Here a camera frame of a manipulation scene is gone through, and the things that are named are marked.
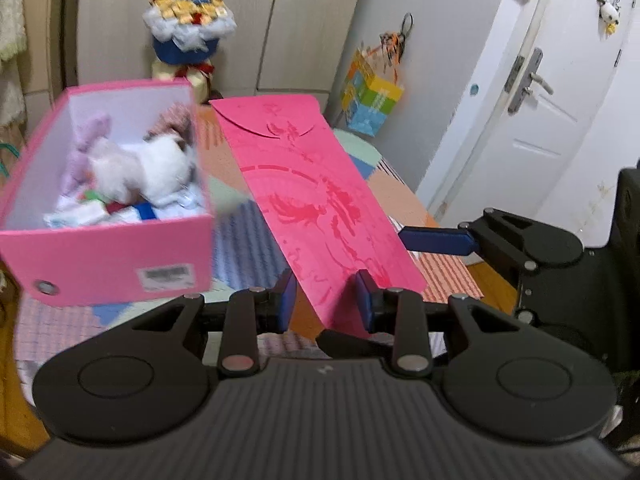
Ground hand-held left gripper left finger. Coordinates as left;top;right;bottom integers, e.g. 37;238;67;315
131;269;300;378

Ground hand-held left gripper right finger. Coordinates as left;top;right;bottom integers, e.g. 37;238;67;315
355;269;519;380

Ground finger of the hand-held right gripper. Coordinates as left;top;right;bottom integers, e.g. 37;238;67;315
315;329;397;361
398;208;538;271

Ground red paper envelope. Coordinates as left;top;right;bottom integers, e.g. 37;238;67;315
209;96;430;345

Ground pink cardboard box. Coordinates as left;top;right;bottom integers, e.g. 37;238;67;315
0;79;216;308

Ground round white plush toy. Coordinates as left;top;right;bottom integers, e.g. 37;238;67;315
89;130;198;208

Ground floral fabric scrunchie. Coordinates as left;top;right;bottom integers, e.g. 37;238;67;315
152;105;196;143

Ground white carton box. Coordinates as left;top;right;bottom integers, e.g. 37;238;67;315
42;202;108;229

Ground purple plush toy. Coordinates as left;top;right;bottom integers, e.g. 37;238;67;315
62;112;113;196

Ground patchwork tablecloth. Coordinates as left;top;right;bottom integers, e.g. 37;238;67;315
12;105;483;376

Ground colourful paper gift bag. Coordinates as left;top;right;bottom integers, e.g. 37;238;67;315
341;47;405;137

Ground white door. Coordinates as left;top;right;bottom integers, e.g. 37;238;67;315
415;0;640;248

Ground orange ribbon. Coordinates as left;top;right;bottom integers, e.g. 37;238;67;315
377;31;405;68

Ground beige wardrobe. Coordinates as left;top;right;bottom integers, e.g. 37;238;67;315
50;0;371;106

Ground small penguin plush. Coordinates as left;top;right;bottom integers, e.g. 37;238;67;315
596;0;621;36

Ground yellow flower bouquet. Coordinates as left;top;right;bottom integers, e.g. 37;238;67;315
141;0;236;103

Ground cream fleece pajama pants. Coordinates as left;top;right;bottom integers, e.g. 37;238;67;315
0;65;26;126

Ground cream fleece pajama top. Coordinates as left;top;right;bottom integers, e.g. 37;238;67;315
0;0;28;63

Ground metal door handle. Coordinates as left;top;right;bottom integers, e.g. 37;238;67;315
505;47;555;113

